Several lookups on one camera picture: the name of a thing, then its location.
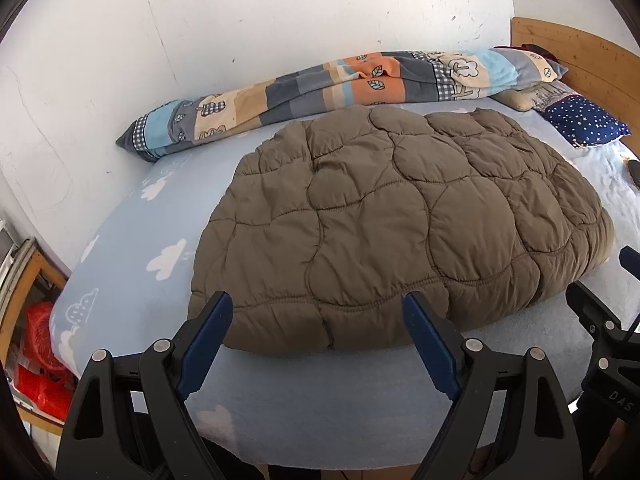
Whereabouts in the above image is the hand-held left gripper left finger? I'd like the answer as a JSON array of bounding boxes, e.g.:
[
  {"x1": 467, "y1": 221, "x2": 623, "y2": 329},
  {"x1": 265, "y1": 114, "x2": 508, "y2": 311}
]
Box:
[{"x1": 55, "y1": 290, "x2": 235, "y2": 480}]

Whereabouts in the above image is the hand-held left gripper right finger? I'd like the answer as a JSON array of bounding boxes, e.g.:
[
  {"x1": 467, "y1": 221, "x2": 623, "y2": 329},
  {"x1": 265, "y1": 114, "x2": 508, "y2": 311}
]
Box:
[{"x1": 402, "y1": 291, "x2": 583, "y2": 480}]

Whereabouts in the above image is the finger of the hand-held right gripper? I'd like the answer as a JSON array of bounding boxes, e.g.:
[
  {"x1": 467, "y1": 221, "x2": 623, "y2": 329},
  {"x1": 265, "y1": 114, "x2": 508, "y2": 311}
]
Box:
[
  {"x1": 565, "y1": 280, "x2": 626, "y2": 346},
  {"x1": 618, "y1": 245, "x2": 640, "y2": 281}
]

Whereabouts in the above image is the brown quilted jacket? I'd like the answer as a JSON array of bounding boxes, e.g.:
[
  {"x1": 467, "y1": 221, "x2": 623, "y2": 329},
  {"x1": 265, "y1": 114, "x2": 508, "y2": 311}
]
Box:
[{"x1": 187, "y1": 105, "x2": 616, "y2": 358}]

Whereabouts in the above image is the person's right hand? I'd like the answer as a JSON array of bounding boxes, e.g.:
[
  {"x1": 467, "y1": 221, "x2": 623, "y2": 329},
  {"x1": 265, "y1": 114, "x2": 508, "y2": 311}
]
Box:
[{"x1": 602, "y1": 417, "x2": 631, "y2": 471}]

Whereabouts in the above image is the blue cloud bedsheet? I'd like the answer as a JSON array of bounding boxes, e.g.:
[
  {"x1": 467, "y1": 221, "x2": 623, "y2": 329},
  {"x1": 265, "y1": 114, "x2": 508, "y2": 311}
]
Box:
[{"x1": 50, "y1": 97, "x2": 640, "y2": 471}]

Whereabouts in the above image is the blue star pillow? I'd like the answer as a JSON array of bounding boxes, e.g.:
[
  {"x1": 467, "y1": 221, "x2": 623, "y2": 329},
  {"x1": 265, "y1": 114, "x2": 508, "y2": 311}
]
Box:
[{"x1": 542, "y1": 96, "x2": 632, "y2": 150}]

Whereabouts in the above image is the red mesh basket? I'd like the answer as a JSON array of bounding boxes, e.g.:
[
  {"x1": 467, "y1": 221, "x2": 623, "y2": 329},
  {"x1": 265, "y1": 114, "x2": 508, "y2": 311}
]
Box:
[{"x1": 22, "y1": 301, "x2": 66, "y2": 371}]

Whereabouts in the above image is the red plastic bag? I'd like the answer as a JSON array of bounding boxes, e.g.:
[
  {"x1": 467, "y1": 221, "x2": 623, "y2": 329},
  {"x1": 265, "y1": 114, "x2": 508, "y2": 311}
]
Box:
[{"x1": 12, "y1": 362, "x2": 76, "y2": 423}]

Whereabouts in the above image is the grey patterned pillow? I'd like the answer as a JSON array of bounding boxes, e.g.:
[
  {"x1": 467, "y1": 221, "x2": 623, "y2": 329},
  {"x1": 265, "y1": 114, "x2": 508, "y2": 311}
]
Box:
[{"x1": 530, "y1": 79, "x2": 576, "y2": 111}]

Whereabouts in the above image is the wooden shelf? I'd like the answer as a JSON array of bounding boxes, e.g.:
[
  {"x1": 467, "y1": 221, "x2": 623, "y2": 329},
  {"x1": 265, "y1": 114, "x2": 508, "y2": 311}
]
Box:
[{"x1": 0, "y1": 240, "x2": 71, "y2": 441}]

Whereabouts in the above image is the beige pillow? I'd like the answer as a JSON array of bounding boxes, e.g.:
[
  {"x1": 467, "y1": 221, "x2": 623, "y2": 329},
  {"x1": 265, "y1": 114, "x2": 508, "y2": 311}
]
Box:
[{"x1": 495, "y1": 87, "x2": 538, "y2": 112}]

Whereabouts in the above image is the wooden headboard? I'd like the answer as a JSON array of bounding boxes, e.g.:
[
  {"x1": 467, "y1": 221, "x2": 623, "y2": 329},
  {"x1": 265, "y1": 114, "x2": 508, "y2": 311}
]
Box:
[{"x1": 510, "y1": 16, "x2": 640, "y2": 153}]

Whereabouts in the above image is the dark red cloth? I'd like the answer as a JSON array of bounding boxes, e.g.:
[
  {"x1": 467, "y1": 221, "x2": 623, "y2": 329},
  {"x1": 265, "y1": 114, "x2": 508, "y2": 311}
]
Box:
[{"x1": 495, "y1": 44, "x2": 558, "y2": 63}]

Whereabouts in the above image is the patchwork blanket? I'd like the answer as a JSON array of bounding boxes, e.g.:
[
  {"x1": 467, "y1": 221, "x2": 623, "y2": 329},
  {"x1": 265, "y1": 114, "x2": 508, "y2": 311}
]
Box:
[{"x1": 115, "y1": 47, "x2": 571, "y2": 163}]

